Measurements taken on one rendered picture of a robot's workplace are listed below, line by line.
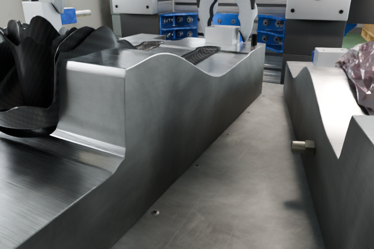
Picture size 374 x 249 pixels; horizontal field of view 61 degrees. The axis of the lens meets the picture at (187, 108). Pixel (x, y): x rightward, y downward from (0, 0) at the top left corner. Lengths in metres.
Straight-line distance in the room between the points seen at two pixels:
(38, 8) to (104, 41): 0.34
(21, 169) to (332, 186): 0.23
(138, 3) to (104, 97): 0.73
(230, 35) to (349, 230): 0.39
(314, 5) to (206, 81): 0.51
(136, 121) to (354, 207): 0.16
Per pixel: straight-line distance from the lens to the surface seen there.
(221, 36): 0.55
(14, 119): 0.29
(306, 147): 0.32
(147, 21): 0.99
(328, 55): 0.57
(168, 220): 0.29
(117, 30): 4.01
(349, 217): 0.22
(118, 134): 0.24
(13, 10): 3.36
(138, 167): 0.26
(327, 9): 0.82
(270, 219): 0.29
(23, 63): 0.32
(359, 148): 0.21
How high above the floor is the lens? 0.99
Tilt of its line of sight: 22 degrees down
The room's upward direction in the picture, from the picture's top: 1 degrees counter-clockwise
